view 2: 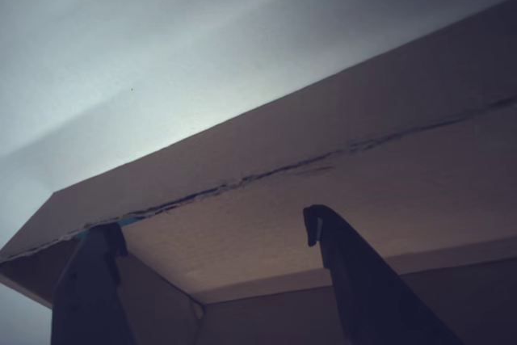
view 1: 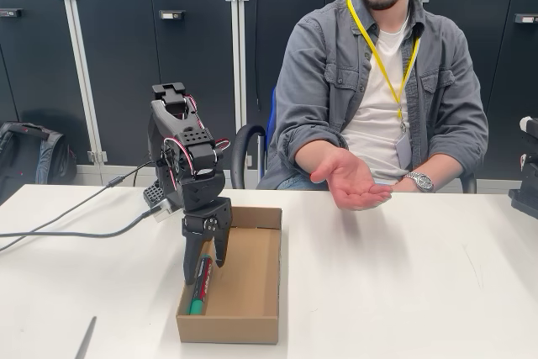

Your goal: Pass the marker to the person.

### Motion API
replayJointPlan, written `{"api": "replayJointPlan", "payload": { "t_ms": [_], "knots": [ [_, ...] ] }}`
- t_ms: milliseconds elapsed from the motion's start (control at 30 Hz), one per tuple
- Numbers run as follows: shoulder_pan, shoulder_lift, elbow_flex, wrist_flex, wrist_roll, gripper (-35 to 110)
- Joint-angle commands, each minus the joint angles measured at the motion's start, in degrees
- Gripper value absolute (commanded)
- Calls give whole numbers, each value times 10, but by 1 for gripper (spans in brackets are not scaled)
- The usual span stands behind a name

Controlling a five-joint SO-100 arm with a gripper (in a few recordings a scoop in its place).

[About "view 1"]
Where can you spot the blue black office chair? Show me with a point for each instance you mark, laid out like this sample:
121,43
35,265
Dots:
241,144

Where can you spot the man's left hand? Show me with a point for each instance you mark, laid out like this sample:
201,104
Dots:
401,186

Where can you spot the man's right forearm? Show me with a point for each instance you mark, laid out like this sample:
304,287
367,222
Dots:
302,149

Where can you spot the man's left forearm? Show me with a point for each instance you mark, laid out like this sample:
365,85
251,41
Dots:
458,165

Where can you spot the grey black backpack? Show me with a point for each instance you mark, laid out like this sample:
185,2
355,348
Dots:
38,157

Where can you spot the idle black robot arm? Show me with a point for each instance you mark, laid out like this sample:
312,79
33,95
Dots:
527,157

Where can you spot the man in grey shirt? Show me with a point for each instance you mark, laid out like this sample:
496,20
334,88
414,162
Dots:
378,102

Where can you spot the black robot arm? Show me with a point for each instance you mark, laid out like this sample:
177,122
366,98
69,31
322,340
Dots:
189,136

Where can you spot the brown cardboard box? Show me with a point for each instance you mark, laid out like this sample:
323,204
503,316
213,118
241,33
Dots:
248,270

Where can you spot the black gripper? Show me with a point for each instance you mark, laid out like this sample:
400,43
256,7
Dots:
201,210

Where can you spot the silver wristwatch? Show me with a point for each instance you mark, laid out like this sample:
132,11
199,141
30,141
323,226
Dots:
422,182

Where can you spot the man's right hand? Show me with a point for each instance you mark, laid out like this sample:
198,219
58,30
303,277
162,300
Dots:
353,184

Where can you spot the white name badge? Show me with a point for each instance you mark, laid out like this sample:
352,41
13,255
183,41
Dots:
403,151

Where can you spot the green black marker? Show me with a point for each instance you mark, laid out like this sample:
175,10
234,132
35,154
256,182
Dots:
197,296

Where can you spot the dark grey metal cabinet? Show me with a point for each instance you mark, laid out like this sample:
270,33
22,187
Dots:
117,60
504,81
269,39
33,60

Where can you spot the silver webcam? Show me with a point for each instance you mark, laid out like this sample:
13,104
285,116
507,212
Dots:
165,209

